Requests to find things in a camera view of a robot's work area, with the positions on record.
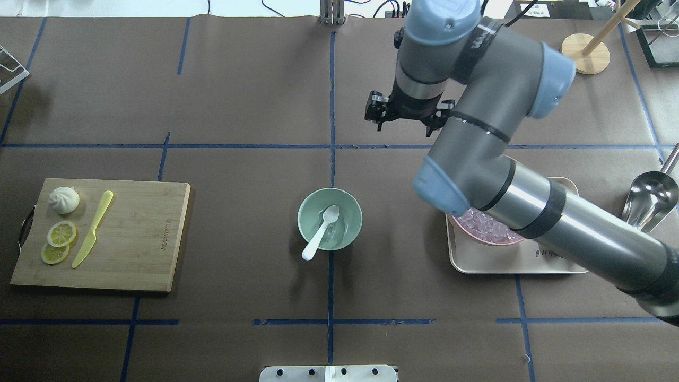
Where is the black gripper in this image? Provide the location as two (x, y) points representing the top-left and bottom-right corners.
(364, 88), (455, 137)

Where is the white plastic spoon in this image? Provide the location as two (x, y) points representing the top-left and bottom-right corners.
(301, 205), (340, 261)

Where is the single clear ice cube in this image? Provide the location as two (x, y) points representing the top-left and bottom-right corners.
(325, 224), (338, 241)

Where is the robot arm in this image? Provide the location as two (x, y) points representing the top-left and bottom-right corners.
(364, 1), (678, 326)

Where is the pile of clear ice cubes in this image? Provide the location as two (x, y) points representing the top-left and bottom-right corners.
(457, 208), (518, 242)

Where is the mint green bowl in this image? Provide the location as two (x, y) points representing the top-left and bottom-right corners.
(297, 188), (363, 251)

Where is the pink bowl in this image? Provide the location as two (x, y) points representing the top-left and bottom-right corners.
(447, 208), (526, 246)

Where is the stainless steel ice scoop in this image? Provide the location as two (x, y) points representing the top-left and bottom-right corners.
(621, 144), (678, 233)

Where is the black power strip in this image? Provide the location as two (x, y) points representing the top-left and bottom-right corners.
(384, 1), (411, 19)

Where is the cream rectangular tray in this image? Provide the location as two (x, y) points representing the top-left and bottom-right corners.
(446, 177), (589, 274)

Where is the wooden mug tree stand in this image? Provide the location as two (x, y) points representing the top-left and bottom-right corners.
(560, 1), (641, 75)

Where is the bamboo cutting board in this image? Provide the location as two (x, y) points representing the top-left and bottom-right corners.
(11, 178), (191, 292)

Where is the yellow plastic knife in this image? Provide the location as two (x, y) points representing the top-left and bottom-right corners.
(71, 189), (115, 269)

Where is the upper lemon slice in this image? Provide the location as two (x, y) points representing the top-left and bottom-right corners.
(47, 221), (77, 248)

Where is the lemon slice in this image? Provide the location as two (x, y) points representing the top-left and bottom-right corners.
(47, 221), (77, 248)
(40, 242), (71, 265)

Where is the lower lemon slice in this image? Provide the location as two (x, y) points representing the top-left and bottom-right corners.
(40, 242), (71, 265)

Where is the aluminium frame post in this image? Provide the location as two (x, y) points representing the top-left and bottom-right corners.
(319, 0), (346, 25)

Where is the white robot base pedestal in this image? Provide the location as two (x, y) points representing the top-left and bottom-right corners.
(259, 364), (399, 381)

